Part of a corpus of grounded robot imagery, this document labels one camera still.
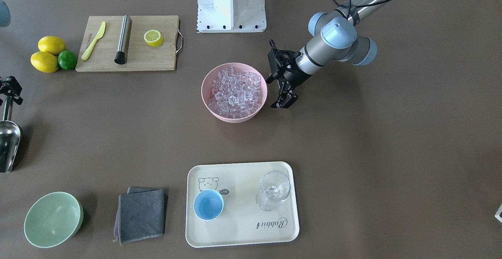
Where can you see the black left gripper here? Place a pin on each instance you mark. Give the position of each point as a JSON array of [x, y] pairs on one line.
[[297, 75]]

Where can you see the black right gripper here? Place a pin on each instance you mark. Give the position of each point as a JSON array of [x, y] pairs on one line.
[[8, 87]]

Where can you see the steel ice scoop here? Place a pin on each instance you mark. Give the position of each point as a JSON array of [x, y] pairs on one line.
[[10, 135]]

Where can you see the clear ice cubes pile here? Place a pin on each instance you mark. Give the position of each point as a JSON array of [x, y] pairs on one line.
[[235, 94]]

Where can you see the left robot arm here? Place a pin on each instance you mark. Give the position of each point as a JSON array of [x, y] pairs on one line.
[[368, 34]]

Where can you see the light blue cup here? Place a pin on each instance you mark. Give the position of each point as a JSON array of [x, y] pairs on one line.
[[208, 204]]

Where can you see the whole lemon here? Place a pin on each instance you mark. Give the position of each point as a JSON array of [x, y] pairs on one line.
[[52, 45], [44, 62]]

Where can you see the pink bowl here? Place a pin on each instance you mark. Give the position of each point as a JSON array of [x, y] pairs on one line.
[[207, 83]]

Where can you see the green lime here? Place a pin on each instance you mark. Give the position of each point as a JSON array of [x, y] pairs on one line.
[[67, 60]]

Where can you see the yellow plastic knife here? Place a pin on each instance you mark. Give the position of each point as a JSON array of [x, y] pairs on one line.
[[99, 35]]

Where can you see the clear wine glass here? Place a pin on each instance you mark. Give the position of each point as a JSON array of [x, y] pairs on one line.
[[274, 188]]

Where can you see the steel muddler black tip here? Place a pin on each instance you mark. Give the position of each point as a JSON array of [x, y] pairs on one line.
[[123, 42]]

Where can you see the bamboo cutting board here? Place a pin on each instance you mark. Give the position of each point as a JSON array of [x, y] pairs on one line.
[[140, 56]]

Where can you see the cream rabbit tray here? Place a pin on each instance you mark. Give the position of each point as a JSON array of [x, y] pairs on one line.
[[242, 221]]

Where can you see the mint green bowl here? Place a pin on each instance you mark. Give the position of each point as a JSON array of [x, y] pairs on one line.
[[53, 219]]

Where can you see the half lemon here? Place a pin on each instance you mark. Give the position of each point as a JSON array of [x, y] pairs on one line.
[[153, 38]]

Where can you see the grey folded cloth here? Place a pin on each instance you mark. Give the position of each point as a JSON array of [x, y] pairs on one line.
[[141, 214]]

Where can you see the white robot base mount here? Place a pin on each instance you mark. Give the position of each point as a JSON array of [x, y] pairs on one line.
[[231, 16]]

